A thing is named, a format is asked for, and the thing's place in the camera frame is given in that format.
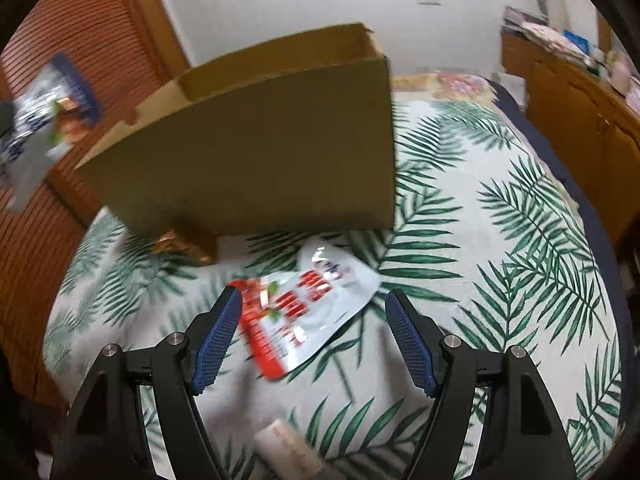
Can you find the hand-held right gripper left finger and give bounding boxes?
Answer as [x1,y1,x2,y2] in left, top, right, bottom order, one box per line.
[52,285,244,480]

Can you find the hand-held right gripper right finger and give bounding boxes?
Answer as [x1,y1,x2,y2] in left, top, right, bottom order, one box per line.
[385,288,578,480]

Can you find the red and white snack packet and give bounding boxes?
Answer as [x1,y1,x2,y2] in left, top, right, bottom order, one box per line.
[226,240,382,380]

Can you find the cardboard box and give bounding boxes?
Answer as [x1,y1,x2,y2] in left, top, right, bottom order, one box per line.
[74,22,397,238]

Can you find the blue and white snack packet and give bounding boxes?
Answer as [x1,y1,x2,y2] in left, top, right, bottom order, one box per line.
[0,52,103,216]

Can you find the golden brown snack packet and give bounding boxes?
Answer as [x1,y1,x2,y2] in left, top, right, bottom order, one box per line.
[152,227,218,267]

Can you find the green leaf print blanket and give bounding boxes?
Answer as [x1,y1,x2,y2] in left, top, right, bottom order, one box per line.
[42,100,626,480]

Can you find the beige snack packet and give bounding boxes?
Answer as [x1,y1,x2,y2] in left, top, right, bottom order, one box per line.
[252,417,341,480]

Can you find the dark blue mattress edge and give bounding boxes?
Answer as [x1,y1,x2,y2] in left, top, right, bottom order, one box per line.
[487,77,623,271]

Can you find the wooden cabinet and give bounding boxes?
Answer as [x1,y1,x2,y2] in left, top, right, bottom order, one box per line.
[501,30,640,246]

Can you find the pile of household clutter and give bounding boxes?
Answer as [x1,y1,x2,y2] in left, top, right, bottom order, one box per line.
[502,5,640,98]

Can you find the brown louvered wardrobe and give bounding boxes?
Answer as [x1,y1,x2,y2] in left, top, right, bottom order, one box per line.
[0,0,191,411]

